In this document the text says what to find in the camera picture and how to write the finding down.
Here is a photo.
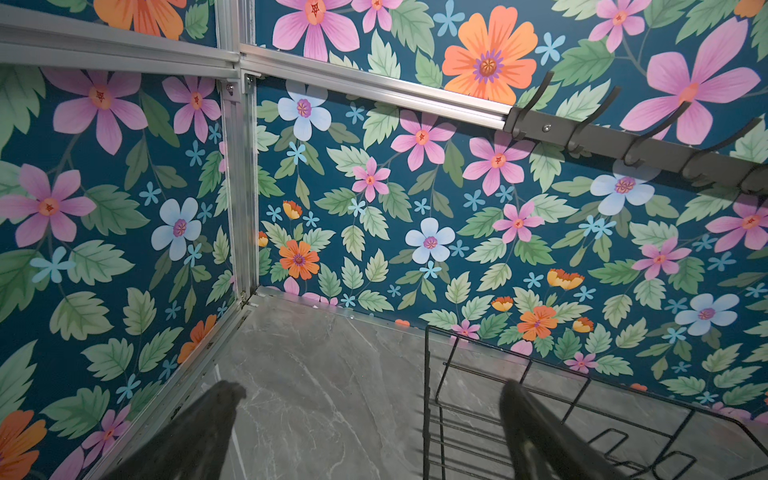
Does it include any wall hook rail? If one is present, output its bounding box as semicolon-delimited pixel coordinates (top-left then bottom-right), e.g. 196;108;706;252
502;71;767;195

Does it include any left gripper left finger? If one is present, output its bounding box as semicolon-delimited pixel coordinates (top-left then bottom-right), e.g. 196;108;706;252
104;380;246;480

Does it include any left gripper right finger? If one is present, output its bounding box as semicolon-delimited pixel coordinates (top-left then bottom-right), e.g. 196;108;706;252
499;380;624;480

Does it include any black wire dish rack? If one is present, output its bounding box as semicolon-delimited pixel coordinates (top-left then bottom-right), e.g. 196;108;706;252
419;327;767;479

